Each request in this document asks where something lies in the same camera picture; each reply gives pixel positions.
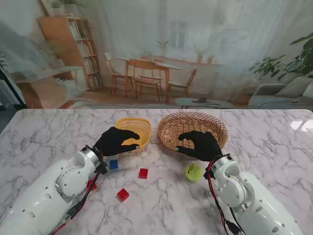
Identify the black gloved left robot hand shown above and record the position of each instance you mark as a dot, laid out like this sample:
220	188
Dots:
110	142

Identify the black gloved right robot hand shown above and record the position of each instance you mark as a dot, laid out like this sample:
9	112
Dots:
206	147

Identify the blue toy building block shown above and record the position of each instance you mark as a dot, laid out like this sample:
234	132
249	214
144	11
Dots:
114	165

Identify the yellow-green tennis ball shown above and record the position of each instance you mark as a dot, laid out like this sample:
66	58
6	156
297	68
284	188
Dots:
194	172

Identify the red toy building block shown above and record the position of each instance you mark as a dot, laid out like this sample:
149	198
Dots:
143	173
123	195
94	186

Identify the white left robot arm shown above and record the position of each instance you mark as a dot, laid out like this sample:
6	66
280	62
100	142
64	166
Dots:
36	200

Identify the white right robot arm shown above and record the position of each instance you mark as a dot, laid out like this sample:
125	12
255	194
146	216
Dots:
256	203

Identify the yellow perforated plastic basket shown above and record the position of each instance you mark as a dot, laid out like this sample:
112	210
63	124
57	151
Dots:
144	127

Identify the round woven wicker basket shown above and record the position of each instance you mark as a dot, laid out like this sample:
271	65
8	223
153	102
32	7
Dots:
171	132

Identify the black backdrop stand pole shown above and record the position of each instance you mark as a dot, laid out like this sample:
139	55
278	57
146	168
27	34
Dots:
12	90

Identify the printed room scene backdrop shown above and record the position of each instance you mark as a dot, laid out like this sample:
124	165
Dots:
156	36

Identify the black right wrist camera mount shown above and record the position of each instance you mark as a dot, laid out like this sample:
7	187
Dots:
208	171

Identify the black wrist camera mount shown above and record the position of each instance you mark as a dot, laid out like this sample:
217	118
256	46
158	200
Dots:
208	171
104	169

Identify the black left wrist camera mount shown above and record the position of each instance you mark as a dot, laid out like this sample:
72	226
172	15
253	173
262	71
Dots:
104	169

